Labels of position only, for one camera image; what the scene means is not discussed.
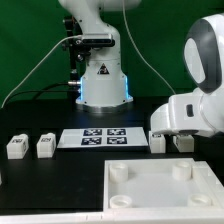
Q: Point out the white square tabletop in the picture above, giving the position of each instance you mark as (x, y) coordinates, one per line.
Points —
(153, 184)

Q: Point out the white L-shaped obstacle fence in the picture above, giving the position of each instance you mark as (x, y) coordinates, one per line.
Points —
(207, 181)

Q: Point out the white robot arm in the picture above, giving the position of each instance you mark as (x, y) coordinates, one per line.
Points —
(104, 85)

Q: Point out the white tag sheet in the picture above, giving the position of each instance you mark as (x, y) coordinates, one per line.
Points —
(102, 137)

